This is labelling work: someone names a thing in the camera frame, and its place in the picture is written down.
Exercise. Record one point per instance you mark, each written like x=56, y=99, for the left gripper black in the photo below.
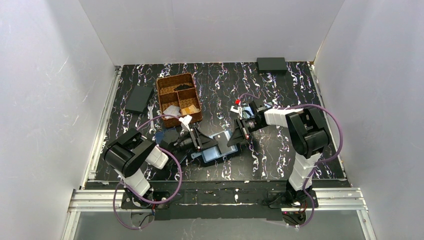
x=195, y=139

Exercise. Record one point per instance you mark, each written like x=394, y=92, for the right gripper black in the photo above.
x=243, y=127

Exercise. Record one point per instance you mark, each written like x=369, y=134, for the black card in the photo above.
x=224, y=149
x=183, y=87

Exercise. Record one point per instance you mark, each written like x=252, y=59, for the blue card holder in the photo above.
x=213, y=153

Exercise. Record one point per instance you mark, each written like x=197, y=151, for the white credit card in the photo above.
x=172, y=110
x=170, y=116

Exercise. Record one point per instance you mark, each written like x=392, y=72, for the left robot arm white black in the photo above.
x=131, y=150

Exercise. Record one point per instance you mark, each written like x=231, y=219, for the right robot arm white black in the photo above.
x=308, y=133

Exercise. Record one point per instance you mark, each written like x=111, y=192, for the teal open card holder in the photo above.
x=247, y=112

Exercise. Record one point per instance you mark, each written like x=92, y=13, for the black card in basket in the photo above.
x=183, y=87

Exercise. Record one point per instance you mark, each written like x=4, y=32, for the tan item in basket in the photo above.
x=192, y=109

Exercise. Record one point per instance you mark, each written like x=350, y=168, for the dark blue pouch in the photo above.
x=159, y=136

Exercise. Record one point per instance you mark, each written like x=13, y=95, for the brown wicker divided basket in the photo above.
x=184, y=98

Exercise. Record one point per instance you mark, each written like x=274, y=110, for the silver wrench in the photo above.
x=151, y=119

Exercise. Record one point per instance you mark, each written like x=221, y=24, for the black box left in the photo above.
x=139, y=99

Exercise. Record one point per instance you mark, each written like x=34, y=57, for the black box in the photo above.
x=271, y=65
x=139, y=99

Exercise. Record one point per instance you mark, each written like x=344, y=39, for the black box back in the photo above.
x=271, y=65

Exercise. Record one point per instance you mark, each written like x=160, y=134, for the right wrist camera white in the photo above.
x=237, y=108

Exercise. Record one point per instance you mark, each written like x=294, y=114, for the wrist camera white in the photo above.
x=237, y=108
x=185, y=122

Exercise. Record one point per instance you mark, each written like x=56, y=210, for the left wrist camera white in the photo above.
x=185, y=122

